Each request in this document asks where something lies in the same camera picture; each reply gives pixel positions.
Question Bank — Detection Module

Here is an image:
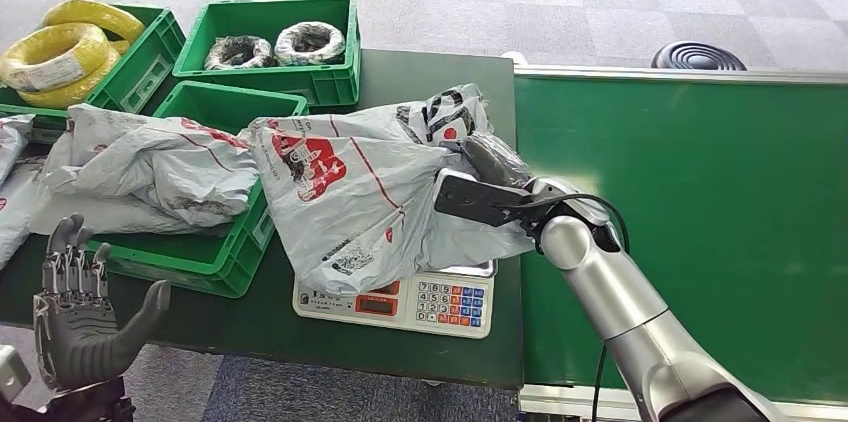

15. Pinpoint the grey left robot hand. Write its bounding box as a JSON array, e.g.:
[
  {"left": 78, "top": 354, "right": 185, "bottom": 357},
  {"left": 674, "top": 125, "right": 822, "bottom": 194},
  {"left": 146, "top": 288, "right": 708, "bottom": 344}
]
[{"left": 33, "top": 213, "right": 172, "bottom": 394}]

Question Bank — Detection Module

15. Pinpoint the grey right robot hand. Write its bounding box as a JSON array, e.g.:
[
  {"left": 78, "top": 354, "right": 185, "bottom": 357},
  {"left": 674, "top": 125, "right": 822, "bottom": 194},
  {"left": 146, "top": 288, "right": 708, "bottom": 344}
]
[{"left": 433, "top": 132, "right": 538, "bottom": 229}]

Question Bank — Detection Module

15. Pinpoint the grey mailer bag black logo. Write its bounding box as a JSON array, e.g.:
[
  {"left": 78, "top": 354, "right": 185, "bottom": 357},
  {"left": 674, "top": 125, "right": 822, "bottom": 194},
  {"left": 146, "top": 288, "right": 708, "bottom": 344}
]
[{"left": 245, "top": 82, "right": 537, "bottom": 298}]

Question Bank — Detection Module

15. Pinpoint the green conveyor belt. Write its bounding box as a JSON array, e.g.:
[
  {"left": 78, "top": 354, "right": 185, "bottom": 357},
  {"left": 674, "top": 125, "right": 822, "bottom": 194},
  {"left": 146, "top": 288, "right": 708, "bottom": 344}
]
[{"left": 514, "top": 74, "right": 848, "bottom": 405}]

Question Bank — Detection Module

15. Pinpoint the white electronic scale steel tray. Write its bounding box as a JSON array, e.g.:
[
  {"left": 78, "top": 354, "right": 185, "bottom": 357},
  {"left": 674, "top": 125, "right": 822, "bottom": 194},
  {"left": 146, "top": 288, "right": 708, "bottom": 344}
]
[{"left": 292, "top": 259, "right": 498, "bottom": 340}]

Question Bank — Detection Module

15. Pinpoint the flat grey mailer bag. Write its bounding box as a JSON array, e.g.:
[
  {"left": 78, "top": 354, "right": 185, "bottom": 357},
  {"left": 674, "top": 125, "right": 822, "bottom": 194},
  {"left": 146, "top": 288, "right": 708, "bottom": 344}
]
[
  {"left": 29, "top": 190, "right": 200, "bottom": 236},
  {"left": 0, "top": 163, "right": 42, "bottom": 268}
]

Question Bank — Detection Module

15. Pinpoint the dark green table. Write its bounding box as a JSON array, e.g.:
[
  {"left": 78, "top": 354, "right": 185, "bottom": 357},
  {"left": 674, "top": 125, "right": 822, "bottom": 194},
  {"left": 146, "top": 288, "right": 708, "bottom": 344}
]
[{"left": 0, "top": 49, "right": 526, "bottom": 390}]

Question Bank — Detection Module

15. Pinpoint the large green plastic crate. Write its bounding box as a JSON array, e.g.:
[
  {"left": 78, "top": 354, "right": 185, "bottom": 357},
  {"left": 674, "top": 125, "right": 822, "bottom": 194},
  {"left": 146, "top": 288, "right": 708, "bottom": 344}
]
[{"left": 86, "top": 80, "right": 309, "bottom": 300}]

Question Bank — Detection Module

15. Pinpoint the crumpled grey mailer red print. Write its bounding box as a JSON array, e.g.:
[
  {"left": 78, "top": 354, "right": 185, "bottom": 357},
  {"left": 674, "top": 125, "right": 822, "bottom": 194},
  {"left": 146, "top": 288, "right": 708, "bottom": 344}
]
[{"left": 39, "top": 104, "right": 261, "bottom": 228}]

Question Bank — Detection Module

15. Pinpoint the small grey mailer bag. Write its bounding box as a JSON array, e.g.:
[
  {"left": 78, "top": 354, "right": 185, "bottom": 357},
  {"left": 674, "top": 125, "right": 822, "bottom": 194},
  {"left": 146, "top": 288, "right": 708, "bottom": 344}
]
[{"left": 0, "top": 114, "right": 36, "bottom": 185}]

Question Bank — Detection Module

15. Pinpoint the green crate holding black coils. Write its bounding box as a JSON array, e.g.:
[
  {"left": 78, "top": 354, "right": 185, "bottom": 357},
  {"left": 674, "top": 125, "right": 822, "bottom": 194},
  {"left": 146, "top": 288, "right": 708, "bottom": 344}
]
[{"left": 172, "top": 0, "right": 362, "bottom": 108}]

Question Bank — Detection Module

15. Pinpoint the black ribbed round base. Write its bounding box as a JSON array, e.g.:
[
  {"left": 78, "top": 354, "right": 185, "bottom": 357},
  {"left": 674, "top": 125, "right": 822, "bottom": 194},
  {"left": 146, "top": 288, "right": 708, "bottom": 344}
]
[{"left": 651, "top": 41, "right": 748, "bottom": 71}]

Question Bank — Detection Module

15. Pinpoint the green crate holding yellow coils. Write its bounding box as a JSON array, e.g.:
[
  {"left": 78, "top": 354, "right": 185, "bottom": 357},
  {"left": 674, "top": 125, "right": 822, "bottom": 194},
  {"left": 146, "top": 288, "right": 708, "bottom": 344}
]
[{"left": 0, "top": 4, "right": 187, "bottom": 135}]

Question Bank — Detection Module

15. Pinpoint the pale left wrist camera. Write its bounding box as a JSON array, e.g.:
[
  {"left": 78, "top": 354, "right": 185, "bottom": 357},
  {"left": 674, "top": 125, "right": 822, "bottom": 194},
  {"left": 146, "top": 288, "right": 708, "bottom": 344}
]
[{"left": 0, "top": 344, "right": 32, "bottom": 404}]

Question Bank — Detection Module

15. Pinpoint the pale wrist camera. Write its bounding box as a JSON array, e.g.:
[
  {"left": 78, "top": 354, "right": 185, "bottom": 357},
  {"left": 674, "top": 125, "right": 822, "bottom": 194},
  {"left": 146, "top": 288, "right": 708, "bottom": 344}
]
[
  {"left": 529, "top": 175, "right": 611, "bottom": 227},
  {"left": 0, "top": 344, "right": 32, "bottom": 404}
]

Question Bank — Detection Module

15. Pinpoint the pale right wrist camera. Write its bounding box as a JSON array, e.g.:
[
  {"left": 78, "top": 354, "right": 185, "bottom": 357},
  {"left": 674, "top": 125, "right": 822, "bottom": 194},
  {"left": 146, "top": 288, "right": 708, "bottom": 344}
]
[{"left": 529, "top": 175, "right": 611, "bottom": 227}]

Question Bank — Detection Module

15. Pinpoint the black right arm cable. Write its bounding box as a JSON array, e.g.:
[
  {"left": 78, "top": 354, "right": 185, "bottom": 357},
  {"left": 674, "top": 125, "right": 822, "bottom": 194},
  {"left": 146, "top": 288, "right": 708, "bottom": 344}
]
[{"left": 493, "top": 192, "right": 631, "bottom": 422}]

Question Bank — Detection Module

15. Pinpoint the black wire coil clear wrap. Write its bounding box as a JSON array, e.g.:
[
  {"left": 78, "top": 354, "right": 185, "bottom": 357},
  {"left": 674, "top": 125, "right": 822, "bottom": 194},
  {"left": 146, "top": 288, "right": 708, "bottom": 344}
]
[
  {"left": 274, "top": 21, "right": 347, "bottom": 67},
  {"left": 203, "top": 35, "right": 276, "bottom": 71}
]

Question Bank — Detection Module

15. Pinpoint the yellow cable coil white label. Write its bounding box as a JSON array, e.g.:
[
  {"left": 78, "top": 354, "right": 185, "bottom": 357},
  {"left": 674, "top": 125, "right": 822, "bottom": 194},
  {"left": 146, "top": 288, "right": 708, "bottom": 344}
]
[{"left": 0, "top": 22, "right": 111, "bottom": 93}]

